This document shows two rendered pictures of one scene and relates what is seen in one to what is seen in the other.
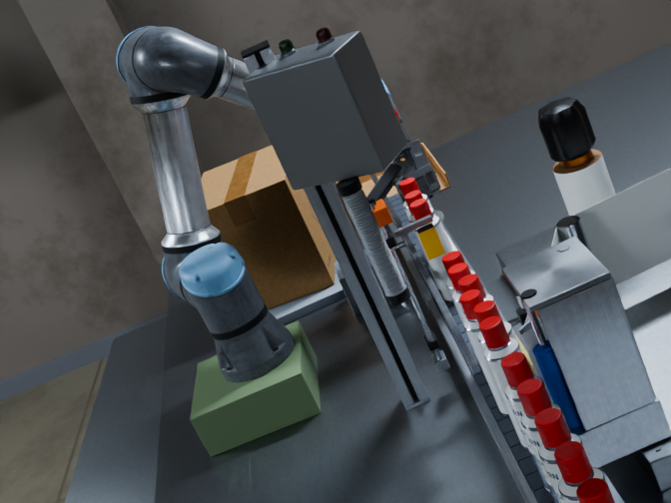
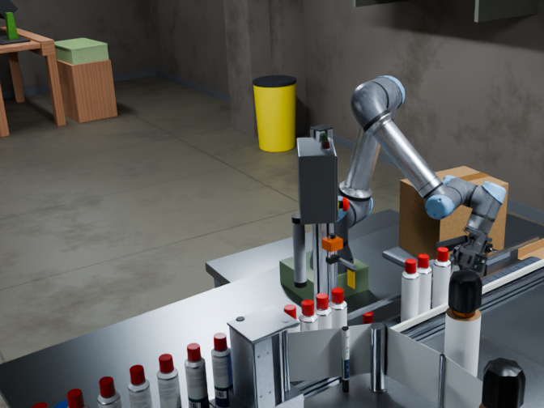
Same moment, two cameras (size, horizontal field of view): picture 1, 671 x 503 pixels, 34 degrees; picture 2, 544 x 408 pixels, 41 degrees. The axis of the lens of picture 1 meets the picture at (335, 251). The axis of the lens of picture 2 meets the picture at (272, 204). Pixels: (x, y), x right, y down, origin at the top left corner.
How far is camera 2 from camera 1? 1.57 m
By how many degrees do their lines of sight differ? 50
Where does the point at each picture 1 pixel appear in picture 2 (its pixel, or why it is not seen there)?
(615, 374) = (245, 384)
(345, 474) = not seen: hidden behind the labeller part
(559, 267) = (264, 323)
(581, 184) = (448, 324)
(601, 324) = (245, 359)
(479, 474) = not seen: hidden behind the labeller
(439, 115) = not seen: outside the picture
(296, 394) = (310, 290)
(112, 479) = (265, 257)
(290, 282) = (422, 250)
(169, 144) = (359, 140)
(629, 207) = (414, 351)
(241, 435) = (290, 285)
